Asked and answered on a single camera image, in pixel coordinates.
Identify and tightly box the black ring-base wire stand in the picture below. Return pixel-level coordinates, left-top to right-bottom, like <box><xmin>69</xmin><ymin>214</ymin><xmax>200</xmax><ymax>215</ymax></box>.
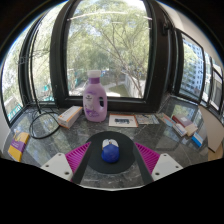
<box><xmin>29</xmin><ymin>39</ymin><xmax>62</xmax><ymax>140</ymax></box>

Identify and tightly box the purple detergent bottle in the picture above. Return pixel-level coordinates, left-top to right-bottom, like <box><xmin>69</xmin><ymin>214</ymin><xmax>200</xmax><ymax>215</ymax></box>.
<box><xmin>82</xmin><ymin>69</ymin><xmax>108</xmax><ymax>123</ymax></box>

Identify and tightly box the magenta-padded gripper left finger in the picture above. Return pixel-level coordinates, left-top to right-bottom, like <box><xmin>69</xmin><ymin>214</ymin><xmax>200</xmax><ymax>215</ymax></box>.
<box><xmin>39</xmin><ymin>141</ymin><xmax>92</xmax><ymax>185</ymax></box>

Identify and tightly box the round black mouse pad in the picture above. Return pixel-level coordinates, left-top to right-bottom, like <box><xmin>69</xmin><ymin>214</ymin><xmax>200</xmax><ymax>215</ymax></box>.
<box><xmin>85</xmin><ymin>130</ymin><xmax>138</xmax><ymax>175</ymax></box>

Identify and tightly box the white card with dark picture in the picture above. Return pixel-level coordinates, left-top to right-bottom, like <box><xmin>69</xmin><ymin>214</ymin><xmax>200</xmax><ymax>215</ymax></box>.
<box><xmin>108</xmin><ymin>113</ymin><xmax>139</xmax><ymax>128</ymax></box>

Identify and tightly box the blue book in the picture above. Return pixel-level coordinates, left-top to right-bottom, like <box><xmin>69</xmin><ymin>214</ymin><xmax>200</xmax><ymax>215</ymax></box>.
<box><xmin>191</xmin><ymin>131</ymin><xmax>204</xmax><ymax>148</ymax></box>

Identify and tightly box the teal-edged thin booklet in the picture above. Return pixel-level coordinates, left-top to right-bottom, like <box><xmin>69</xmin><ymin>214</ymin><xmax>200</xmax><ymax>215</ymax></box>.
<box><xmin>155</xmin><ymin>112</ymin><xmax>176</xmax><ymax>128</ymax></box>

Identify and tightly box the red book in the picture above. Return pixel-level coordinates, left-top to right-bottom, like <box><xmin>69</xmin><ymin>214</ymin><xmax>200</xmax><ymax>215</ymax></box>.
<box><xmin>171</xmin><ymin>114</ymin><xmax>194</xmax><ymax>128</ymax></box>

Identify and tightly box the white and tan book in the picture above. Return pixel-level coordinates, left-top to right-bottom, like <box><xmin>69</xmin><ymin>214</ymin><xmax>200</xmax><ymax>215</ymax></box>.
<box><xmin>172</xmin><ymin>122</ymin><xmax>199</xmax><ymax>138</ymax></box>

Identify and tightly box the blue and white computer mouse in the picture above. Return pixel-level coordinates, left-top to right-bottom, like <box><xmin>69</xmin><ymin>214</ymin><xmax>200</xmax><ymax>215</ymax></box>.
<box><xmin>101</xmin><ymin>138</ymin><xmax>121</xmax><ymax>164</ymax></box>

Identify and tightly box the pale printed leaflet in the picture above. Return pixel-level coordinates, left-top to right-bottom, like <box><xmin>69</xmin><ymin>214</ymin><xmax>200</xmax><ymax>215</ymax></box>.
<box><xmin>134</xmin><ymin>113</ymin><xmax>160</xmax><ymax>125</ymax></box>

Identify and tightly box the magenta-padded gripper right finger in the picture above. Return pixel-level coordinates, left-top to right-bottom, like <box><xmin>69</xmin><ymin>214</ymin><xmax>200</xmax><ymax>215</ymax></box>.
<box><xmin>132</xmin><ymin>142</ymin><xmax>184</xmax><ymax>185</ymax></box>

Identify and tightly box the orange and white carton box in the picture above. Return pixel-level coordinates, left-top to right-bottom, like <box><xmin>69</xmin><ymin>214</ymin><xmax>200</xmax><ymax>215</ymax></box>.
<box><xmin>57</xmin><ymin>105</ymin><xmax>84</xmax><ymax>130</ymax></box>

